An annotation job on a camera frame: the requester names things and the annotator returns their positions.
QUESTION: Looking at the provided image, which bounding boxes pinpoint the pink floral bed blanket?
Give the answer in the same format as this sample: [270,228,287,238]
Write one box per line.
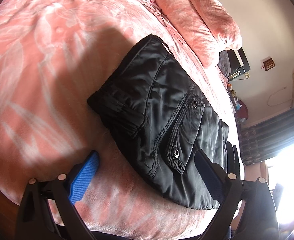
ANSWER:
[0,0,238,239]

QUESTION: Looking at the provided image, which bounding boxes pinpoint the dark patterned curtain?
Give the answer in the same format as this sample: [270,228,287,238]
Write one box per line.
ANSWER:
[239,108,294,166]

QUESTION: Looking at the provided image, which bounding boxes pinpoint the brown square wall lamp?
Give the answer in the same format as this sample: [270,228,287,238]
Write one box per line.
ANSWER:
[261,57,275,72]

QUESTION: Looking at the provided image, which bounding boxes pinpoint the black padded pants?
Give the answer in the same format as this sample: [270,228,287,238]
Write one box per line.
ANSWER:
[87,35,229,210]

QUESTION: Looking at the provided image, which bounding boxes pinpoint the grey pillow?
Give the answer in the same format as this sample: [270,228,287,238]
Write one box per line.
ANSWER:
[218,50,231,77]

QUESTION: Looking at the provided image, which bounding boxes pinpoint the rolled pink quilt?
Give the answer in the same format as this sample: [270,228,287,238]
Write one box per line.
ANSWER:
[155,0,242,68]

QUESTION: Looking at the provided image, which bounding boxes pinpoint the black headboard with white stripe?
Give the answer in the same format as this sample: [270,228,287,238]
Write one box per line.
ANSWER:
[227,48,250,81]

